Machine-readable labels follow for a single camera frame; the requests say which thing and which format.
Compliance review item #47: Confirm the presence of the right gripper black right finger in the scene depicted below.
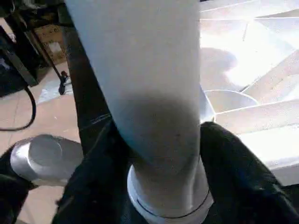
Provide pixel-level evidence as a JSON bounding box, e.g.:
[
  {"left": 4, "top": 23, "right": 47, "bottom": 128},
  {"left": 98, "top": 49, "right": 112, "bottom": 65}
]
[{"left": 199, "top": 121, "right": 299, "bottom": 224}]

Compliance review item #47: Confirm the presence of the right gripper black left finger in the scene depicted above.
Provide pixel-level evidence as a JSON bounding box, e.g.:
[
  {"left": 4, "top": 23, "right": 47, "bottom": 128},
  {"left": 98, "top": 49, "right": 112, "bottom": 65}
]
[{"left": 52, "top": 121, "right": 131, "bottom": 224}]

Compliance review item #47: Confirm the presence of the white plastic table top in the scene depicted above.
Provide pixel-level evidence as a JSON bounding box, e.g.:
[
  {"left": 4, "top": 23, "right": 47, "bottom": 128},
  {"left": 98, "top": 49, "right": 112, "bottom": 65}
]
[{"left": 198, "top": 0, "right": 299, "bottom": 187}]

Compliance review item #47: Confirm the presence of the white plastic table leg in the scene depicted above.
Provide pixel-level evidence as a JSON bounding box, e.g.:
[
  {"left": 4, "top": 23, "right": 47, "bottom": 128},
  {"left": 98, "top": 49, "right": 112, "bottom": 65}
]
[{"left": 65, "top": 0, "right": 214, "bottom": 224}]

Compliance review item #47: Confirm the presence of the black metal rod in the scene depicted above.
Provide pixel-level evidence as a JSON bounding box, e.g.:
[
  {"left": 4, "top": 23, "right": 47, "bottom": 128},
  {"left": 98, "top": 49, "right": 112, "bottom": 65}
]
[{"left": 32, "top": 28, "right": 71, "bottom": 96}]

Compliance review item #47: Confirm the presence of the black equipment stand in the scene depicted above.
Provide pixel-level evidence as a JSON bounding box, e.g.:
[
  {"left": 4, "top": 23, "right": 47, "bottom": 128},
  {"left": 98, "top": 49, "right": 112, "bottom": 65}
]
[{"left": 0, "top": 0, "right": 71, "bottom": 98}]

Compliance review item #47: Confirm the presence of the brown cardboard box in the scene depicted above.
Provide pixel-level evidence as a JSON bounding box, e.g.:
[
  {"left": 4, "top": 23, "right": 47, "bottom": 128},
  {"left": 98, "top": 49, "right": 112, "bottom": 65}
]
[{"left": 35, "top": 24, "right": 67, "bottom": 65}]

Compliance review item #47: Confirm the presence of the black floor cable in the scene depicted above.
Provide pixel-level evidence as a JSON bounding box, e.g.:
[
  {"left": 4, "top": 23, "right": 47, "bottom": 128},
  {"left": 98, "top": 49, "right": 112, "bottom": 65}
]
[{"left": 0, "top": 86, "right": 37, "bottom": 131}]

